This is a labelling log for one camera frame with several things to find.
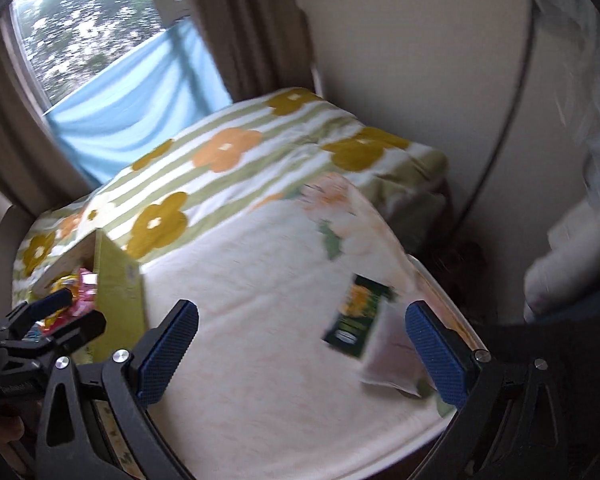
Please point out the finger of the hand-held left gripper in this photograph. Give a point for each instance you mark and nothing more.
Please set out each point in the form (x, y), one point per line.
(75, 335)
(50, 305)

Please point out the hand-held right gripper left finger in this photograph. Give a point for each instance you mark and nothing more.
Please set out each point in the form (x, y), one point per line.
(167, 350)

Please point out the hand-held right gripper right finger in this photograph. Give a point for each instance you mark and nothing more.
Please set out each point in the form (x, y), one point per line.
(437, 350)

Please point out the pale snack packet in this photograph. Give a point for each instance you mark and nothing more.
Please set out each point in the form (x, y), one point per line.
(395, 355)

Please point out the green cardboard box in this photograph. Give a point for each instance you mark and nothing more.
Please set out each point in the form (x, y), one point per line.
(120, 300)

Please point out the dark green snack packet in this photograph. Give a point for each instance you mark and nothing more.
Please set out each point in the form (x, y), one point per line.
(360, 315)

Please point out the person's left hand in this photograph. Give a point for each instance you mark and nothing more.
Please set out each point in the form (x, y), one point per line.
(5, 425)

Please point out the shiny yellow snack packet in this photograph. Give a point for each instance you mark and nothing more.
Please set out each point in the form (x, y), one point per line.
(60, 295)

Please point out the pink snack packet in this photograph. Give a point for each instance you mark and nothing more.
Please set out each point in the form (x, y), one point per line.
(86, 290)

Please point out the beige headboard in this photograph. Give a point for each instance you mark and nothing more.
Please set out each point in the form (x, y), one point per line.
(10, 250)

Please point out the cream floral cloth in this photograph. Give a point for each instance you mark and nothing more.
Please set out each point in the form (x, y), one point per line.
(280, 310)

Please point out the brown curtain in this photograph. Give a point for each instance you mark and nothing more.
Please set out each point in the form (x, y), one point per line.
(25, 160)
(250, 30)

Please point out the white pillow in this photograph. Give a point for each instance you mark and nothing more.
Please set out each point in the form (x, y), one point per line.
(575, 260)

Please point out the light blue cloth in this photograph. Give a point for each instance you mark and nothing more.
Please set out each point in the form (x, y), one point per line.
(130, 105)

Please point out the green striped floral blanket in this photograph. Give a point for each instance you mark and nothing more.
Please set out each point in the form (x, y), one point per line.
(280, 140)

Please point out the window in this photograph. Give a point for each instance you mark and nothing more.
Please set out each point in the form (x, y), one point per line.
(90, 25)

